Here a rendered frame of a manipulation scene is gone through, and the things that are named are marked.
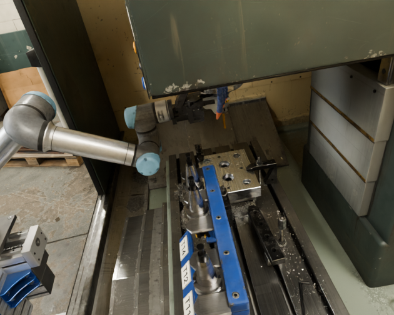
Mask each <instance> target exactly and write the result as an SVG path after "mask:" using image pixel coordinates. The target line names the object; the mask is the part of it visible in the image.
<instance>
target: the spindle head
mask: <svg viewBox="0 0 394 315"><path fill-rule="evenodd" d="M125 2H126V6H127V9H128V14H129V18H130V21H131V26H132V29H133V34H134V38H135V42H136V47H137V50H138V54H139V59H140V62H141V67H142V70H143V74H144V79H145V82H146V86H147V89H148V94H149V96H152V99H158V98H165V97H168V96H175V95H179V94H186V93H193V92H197V91H204V90H208V89H214V88H221V87H225V86H232V85H236V84H243V83H249V82H253V81H260V80H264V79H271V78H277V77H282V76H288V75H292V74H299V73H306V72H310V71H316V70H321V69H327V68H334V67H338V66H345V65H349V64H356V63H362V62H366V61H373V60H377V59H384V58H390V57H394V0H125Z"/></svg>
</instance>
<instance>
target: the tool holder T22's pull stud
mask: <svg viewBox="0 0 394 315"><path fill-rule="evenodd" d="M196 248H197V250H198V259H199V260H200V261H205V260H206V258H207V256H206V251H205V250H203V249H204V248H205V247H204V245H203V244H201V243H199V244H198V245H197V246H196Z"/></svg>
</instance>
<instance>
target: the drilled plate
mask: <svg viewBox="0 0 394 315"><path fill-rule="evenodd" d="M234 153H235V154H234ZM239 154H240V155H239ZM217 155H219V156H217ZM213 157H214V158H213ZM204 158H206V159H204V161H203V162H199V161H198V165H199V168H202V167H203V166H210V165H214V166H215V171H216V175H217V178H218V182H219V185H220V186H222V185H224V187H225V188H226V190H227V193H228V197H229V200H230V201H236V200H240V199H247V198H253V197H258V196H261V186H260V184H259V182H258V180H257V177H256V175H255V172H254V171H247V172H246V171H245V170H246V167H247V166H248V165H249V164H251V163H250V161H249V159H248V156H247V155H246V152H245V149H240V150H236V151H230V152H223V153H219V154H212V155H208V156H204ZM208 159H209V160H208ZM210 159H212V161H211V160H210ZM218 162H220V163H218ZM204 163H205V164H204ZM211 163H212V164H211ZM230 164H231V165H230ZM236 164H237V165H236ZM238 164H239V165H238ZM217 165H219V166H217ZM229 165H230V166H229ZM228 166H229V167H228ZM223 167H225V168H223ZM222 179H223V180H224V181H223V180H222ZM244 179H245V180H244ZM221 180H222V181H221ZM227 181H228V182H227ZM243 183H244V184H243ZM247 184H248V185H247ZM227 186H228V187H227ZM229 186H230V187H229Z"/></svg>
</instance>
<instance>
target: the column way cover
mask: <svg viewBox="0 0 394 315"><path fill-rule="evenodd" d="M377 79H378V73H377V72H375V71H374V70H372V69H370V68H368V67H366V66H364V65H362V64H360V63H356V64H349V65H345V66H338V67H331V68H327V69H321V70H316V71H312V72H311V86H310V88H311V90H312V98H311V114H310V123H311V137H310V154H311V155H312V156H313V157H314V159H315V160H316V162H317V163H318V164H319V165H320V167H321V168H322V170H324V172H325V173H326V175H327V176H328V177H329V178H330V180H331V181H332V183H333V184H334V185H335V186H336V188H337V189H338V190H339V192H341V194H342V195H343V197H344V198H345V199H346V201H347V202H348V203H349V205H350V206H351V207H352V208H353V210H354V211H355V212H356V214H357V215H358V216H365V215H367V213H368V208H369V205H370V201H371V195H372V192H373V188H374V185H375V181H376V180H377V177H378V173H379V170H380V165H381V160H382V157H383V153H384V150H385V145H386V141H387V140H389V137H390V133H391V128H392V125H393V120H394V84H390V85H387V86H386V85H384V84H382V83H380V82H378V81H377Z"/></svg>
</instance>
